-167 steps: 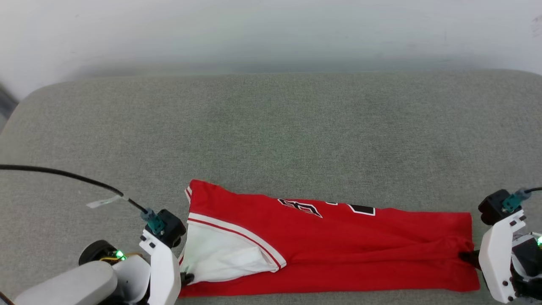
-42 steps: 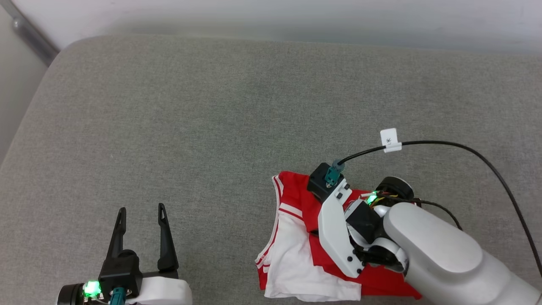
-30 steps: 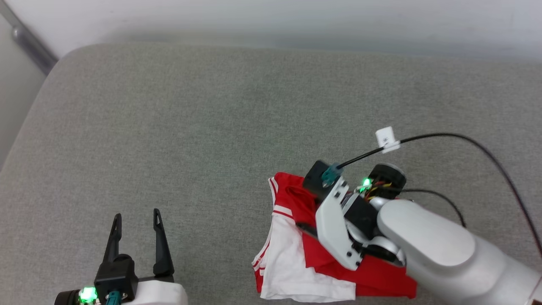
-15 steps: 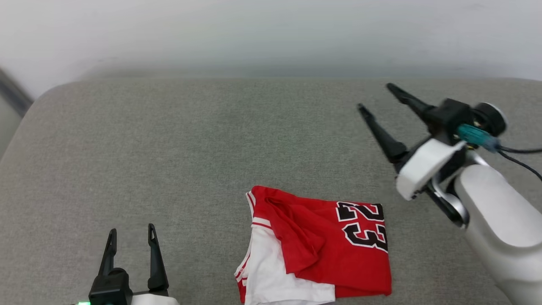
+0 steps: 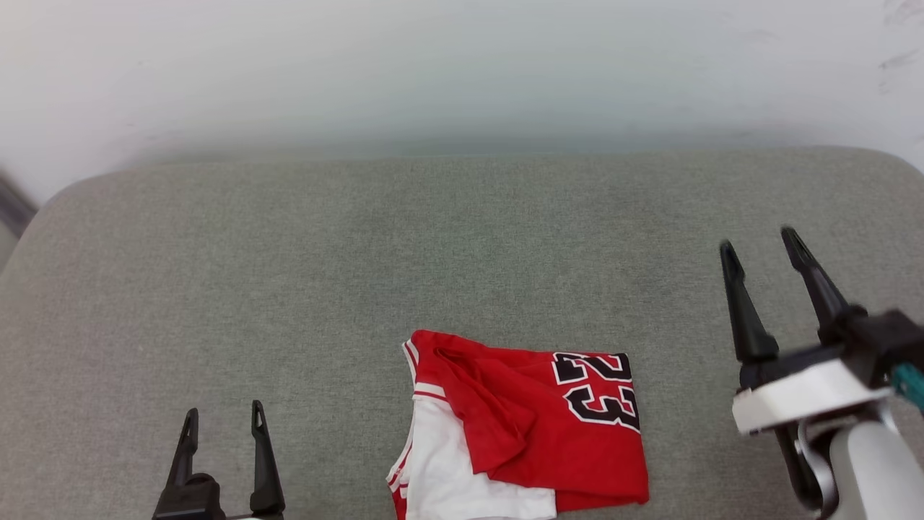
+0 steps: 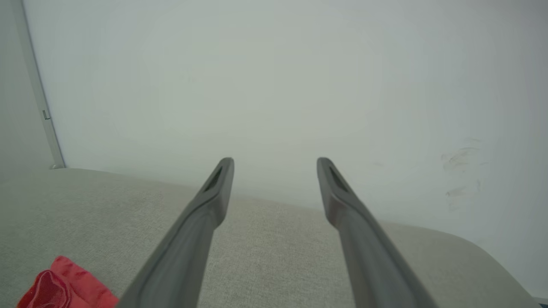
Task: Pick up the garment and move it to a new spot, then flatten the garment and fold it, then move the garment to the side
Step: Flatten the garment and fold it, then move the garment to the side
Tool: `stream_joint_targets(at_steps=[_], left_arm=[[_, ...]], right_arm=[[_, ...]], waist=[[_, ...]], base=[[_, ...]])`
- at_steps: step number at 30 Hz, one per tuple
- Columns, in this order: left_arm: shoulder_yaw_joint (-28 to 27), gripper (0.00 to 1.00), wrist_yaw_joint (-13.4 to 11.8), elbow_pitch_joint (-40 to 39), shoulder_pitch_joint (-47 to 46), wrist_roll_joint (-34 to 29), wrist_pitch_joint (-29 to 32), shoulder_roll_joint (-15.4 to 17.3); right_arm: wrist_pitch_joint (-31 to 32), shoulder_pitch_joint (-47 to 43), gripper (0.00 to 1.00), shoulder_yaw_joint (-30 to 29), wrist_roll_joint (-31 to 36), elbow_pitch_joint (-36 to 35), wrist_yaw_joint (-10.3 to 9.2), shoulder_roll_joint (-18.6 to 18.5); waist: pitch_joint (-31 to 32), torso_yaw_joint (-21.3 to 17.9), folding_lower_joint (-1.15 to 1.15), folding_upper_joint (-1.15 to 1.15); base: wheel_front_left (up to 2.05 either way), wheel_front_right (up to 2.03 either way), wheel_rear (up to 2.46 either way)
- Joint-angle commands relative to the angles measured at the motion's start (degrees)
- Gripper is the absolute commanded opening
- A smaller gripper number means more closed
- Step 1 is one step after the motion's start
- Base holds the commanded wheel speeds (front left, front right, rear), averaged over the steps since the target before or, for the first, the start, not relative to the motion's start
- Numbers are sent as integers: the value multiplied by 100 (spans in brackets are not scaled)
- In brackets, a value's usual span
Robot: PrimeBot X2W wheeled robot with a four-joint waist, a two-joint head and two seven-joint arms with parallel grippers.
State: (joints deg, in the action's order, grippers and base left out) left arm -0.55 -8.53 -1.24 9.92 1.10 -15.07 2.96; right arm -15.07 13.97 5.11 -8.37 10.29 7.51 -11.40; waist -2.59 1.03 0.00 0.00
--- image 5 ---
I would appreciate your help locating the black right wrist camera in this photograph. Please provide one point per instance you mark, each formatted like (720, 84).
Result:
(884, 339)

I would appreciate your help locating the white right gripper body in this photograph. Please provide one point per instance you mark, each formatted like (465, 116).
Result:
(808, 393)

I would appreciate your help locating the red white basketball jersey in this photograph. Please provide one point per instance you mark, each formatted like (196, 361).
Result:
(534, 426)

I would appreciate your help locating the grey fabric sofa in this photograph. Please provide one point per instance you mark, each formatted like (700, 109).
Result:
(361, 253)

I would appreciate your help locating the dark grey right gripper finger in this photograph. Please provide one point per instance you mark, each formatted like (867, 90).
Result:
(747, 318)
(819, 289)

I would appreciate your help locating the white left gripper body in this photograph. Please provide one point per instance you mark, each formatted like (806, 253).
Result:
(191, 502)

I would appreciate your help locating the dark grey baseboard strip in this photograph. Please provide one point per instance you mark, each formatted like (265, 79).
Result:
(13, 206)

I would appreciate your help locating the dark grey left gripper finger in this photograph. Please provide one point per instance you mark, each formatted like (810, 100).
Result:
(184, 451)
(265, 462)

